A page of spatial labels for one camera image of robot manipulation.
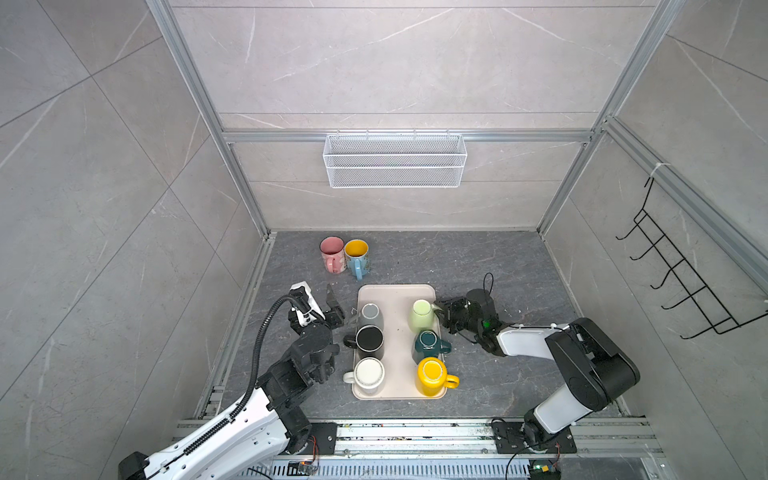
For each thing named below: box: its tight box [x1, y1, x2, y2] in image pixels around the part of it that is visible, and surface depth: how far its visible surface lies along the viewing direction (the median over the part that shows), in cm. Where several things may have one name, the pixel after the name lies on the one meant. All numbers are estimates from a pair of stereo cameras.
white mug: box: [342, 357, 385, 396], surface depth 79 cm
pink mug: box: [319, 235, 347, 275], surface depth 103 cm
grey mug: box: [358, 302, 384, 331], surface depth 87 cm
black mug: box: [343, 324, 384, 353], surface depth 83 cm
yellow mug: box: [416, 357, 460, 397], surface depth 77 cm
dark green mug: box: [414, 330, 452, 358], surface depth 81 cm
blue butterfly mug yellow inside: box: [344, 238, 371, 281], surface depth 101 cm
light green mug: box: [408, 299, 443, 333], surface depth 89 cm
